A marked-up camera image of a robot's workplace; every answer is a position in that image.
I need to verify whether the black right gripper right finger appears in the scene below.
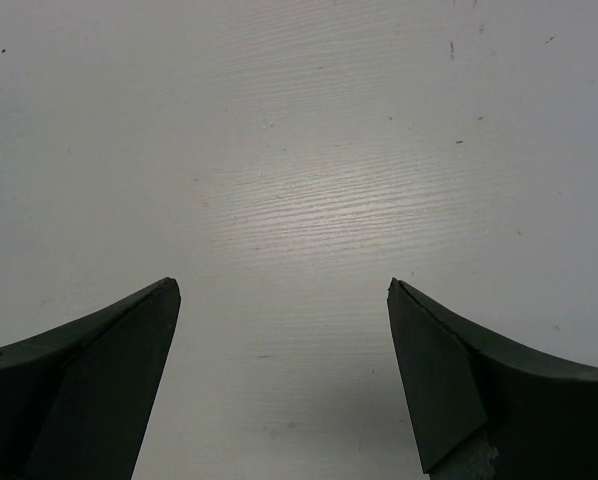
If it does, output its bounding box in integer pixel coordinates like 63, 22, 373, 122
387, 279, 598, 479

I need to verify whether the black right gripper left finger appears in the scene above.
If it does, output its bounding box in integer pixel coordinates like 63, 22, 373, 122
0, 278, 180, 479

